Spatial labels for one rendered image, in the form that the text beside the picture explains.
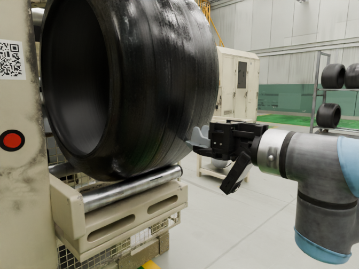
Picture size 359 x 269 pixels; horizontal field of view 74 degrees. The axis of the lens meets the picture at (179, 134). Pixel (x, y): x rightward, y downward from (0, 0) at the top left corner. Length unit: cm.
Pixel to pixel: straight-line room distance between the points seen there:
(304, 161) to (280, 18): 1242
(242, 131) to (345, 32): 1128
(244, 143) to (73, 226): 39
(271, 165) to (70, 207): 40
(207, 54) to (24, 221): 56
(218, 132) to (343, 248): 30
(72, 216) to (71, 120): 50
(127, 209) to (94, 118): 48
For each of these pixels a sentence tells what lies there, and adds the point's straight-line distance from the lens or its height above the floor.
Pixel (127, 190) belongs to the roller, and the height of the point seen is 91.
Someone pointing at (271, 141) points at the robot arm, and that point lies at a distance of 47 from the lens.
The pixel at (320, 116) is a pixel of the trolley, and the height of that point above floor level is 62.
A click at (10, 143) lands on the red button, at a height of 105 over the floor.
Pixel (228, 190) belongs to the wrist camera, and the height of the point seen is 95.
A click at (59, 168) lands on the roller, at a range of 87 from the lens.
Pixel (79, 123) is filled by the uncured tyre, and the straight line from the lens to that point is 99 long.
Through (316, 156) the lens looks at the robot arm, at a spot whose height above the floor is 106.
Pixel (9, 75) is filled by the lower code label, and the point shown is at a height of 119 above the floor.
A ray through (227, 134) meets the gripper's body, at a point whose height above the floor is 107.
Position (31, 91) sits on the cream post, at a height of 116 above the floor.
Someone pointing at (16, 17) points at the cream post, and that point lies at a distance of 61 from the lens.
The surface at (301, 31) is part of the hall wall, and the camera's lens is 1229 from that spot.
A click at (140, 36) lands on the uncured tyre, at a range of 51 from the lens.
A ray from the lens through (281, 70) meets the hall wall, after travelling 1235.
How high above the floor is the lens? 116
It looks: 11 degrees down
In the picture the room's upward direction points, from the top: straight up
